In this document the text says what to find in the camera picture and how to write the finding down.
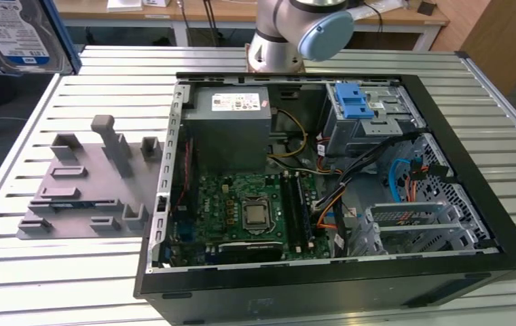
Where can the metal optical drive cage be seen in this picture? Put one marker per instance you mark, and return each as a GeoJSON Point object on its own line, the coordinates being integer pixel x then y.
{"type": "Point", "coordinates": [375, 129]}

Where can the green motherboard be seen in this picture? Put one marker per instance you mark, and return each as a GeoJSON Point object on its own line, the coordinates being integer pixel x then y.
{"type": "Point", "coordinates": [221, 197]}

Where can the small RAM stick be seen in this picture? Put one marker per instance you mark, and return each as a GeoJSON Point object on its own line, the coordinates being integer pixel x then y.
{"type": "Point", "coordinates": [76, 205]}

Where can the brown wooden cabinet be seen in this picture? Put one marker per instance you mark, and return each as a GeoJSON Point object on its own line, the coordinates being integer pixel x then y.
{"type": "Point", "coordinates": [503, 40]}

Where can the black RAM slot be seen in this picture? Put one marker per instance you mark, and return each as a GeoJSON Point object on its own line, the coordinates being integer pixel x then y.
{"type": "Point", "coordinates": [292, 210]}

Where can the wooden desk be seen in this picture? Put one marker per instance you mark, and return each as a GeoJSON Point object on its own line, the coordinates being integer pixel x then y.
{"type": "Point", "coordinates": [95, 6]}

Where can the black graphics card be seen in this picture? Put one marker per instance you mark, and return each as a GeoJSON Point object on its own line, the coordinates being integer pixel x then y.
{"type": "Point", "coordinates": [248, 251]}

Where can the grey power supply unit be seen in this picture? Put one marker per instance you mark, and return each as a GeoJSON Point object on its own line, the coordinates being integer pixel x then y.
{"type": "Point", "coordinates": [225, 142]}

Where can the hard disk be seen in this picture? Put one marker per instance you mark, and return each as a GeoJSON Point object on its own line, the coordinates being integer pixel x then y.
{"type": "Point", "coordinates": [13, 34]}

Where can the silver CPU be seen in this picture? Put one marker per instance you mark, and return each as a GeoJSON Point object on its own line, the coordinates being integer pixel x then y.
{"type": "Point", "coordinates": [255, 215]}

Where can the black PC case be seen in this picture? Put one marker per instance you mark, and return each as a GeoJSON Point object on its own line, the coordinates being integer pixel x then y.
{"type": "Point", "coordinates": [286, 295]}

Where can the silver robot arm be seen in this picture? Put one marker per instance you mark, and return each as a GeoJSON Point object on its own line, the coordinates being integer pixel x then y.
{"type": "Point", "coordinates": [276, 51]}

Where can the small black box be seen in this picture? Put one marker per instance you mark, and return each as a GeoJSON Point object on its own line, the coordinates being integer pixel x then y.
{"type": "Point", "coordinates": [427, 8]}

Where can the metal disk bay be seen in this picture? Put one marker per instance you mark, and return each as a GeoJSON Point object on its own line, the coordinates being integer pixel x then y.
{"type": "Point", "coordinates": [420, 227]}

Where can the blue plastic drive latch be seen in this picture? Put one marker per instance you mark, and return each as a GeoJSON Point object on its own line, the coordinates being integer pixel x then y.
{"type": "Point", "coordinates": [351, 102]}

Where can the grey parts rack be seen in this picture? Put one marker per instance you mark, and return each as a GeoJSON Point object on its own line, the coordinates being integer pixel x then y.
{"type": "Point", "coordinates": [95, 190]}

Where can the small white box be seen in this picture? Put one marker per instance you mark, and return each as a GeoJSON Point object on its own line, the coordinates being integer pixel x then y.
{"type": "Point", "coordinates": [156, 2]}

